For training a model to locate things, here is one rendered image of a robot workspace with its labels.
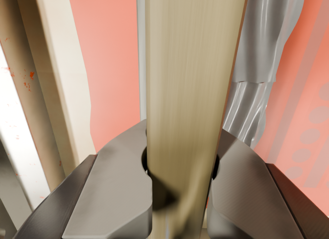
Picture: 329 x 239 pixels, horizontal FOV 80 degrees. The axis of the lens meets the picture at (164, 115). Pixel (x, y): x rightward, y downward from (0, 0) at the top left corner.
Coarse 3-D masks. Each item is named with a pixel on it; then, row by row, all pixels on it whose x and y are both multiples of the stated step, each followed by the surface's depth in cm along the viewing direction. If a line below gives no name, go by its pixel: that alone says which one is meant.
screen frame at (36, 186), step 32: (0, 0) 17; (0, 32) 17; (0, 64) 18; (32, 64) 21; (0, 96) 19; (32, 96) 21; (0, 128) 21; (32, 128) 21; (32, 160) 23; (32, 192) 25
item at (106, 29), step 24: (72, 0) 18; (96, 0) 18; (120, 0) 18; (312, 0) 17; (96, 24) 19; (120, 24) 19; (96, 48) 20; (120, 48) 20; (288, 48) 19; (96, 72) 21; (120, 72) 21; (288, 72) 20
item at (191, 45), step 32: (160, 0) 5; (192, 0) 5; (224, 0) 5; (160, 32) 6; (192, 32) 6; (224, 32) 6; (160, 64) 6; (192, 64) 6; (224, 64) 6; (160, 96) 7; (192, 96) 7; (224, 96) 7; (160, 128) 7; (192, 128) 7; (160, 160) 8; (192, 160) 8; (160, 192) 9; (192, 192) 9; (160, 224) 10; (192, 224) 10
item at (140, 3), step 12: (144, 0) 11; (144, 12) 11; (144, 24) 12; (144, 36) 12; (144, 48) 12; (144, 60) 13; (144, 72) 13; (144, 84) 13; (144, 96) 14; (144, 108) 14
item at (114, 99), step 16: (96, 80) 22; (112, 80) 22; (128, 80) 22; (96, 96) 23; (112, 96) 22; (128, 96) 22; (272, 96) 22; (96, 112) 23; (112, 112) 23; (128, 112) 23; (272, 112) 23; (96, 128) 25; (112, 128) 24; (128, 128) 24; (272, 128) 24; (96, 144) 26; (304, 192) 28; (320, 192) 28; (320, 208) 30
